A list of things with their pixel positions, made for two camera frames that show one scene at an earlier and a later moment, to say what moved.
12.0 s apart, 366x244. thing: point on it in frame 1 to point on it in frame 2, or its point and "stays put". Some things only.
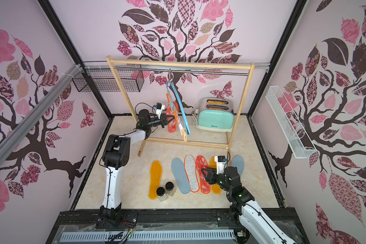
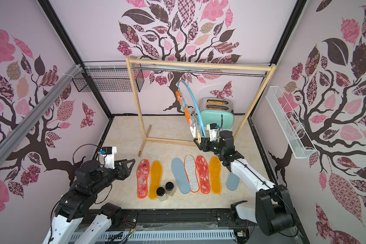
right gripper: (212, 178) to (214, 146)
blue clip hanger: (171, 100) to (185, 96)
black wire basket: (105, 80) stays put
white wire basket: (287, 122) stays put
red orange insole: (172, 110) to (142, 170)
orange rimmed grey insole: (191, 170) stays put
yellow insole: (215, 188) stays put
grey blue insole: (179, 173) stays put
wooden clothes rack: (143, 140) to (219, 67)
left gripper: (164, 121) to (122, 170)
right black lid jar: (170, 188) stays put
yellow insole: (155, 173) stays put
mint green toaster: (216, 114) stays put
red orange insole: (202, 162) stays put
